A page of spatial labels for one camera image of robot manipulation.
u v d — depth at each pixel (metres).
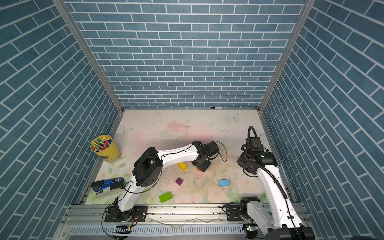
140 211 0.74
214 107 1.24
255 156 0.53
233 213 0.74
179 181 0.83
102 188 0.78
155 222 0.72
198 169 0.89
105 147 0.88
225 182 0.83
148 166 0.56
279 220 0.39
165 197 0.79
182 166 0.88
